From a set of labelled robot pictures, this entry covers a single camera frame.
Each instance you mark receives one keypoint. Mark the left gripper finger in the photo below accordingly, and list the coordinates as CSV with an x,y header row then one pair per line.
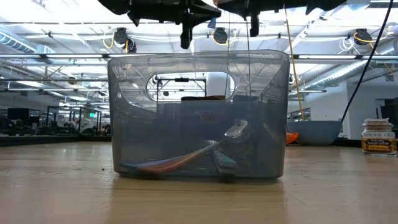
x,y
206,8
200,19

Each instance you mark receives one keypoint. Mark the orange ramen noodle packet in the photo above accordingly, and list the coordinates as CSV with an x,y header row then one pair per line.
x,y
291,137

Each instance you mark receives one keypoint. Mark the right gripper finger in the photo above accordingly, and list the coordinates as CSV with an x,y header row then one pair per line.
x,y
233,3
239,10

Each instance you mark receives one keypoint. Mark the blue bowl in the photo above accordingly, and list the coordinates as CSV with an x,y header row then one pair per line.
x,y
314,133

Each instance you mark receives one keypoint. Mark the small glass jar brown lid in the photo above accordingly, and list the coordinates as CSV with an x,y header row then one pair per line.
x,y
378,140

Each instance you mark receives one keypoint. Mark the grey transparent plastic bin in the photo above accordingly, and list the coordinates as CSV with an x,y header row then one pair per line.
x,y
130,149
248,105

